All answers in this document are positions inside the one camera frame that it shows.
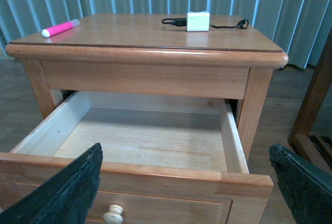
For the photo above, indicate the wooden drawer with knob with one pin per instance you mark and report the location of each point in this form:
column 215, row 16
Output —
column 166, row 159

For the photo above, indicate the pink marker with white cap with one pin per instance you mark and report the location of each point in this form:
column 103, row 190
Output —
column 60, row 28

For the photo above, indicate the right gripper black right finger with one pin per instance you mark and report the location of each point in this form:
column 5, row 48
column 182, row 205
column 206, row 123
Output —
column 305, row 188

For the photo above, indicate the wooden nightstand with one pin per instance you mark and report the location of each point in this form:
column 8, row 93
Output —
column 136, row 53

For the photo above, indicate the white power adapter cube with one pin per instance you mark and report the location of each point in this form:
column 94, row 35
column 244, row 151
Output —
column 198, row 21

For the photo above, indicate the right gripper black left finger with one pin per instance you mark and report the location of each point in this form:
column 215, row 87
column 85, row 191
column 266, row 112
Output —
column 66, row 197

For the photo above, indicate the dark wooden furniture frame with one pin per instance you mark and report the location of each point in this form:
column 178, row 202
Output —
column 318, row 88

